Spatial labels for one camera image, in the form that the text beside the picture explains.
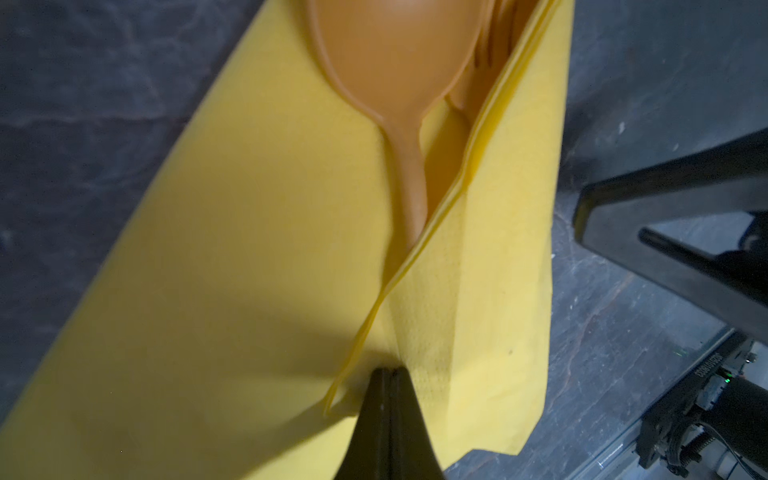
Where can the orange plastic spoon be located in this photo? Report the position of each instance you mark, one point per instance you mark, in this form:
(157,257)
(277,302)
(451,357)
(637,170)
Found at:
(392,61)

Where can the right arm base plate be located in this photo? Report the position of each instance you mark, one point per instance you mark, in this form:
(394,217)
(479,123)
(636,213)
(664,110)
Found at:
(712,402)

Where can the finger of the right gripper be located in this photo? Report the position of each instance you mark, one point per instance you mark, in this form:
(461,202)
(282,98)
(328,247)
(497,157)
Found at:
(614,219)

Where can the orange plastic fork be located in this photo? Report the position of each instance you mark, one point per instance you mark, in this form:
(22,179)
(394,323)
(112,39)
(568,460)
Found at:
(503,24)

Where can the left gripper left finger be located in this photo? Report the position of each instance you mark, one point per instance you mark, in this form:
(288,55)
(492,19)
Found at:
(368,453)

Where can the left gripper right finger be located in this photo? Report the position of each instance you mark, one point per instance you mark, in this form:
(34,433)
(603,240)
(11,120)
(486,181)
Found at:
(412,454)

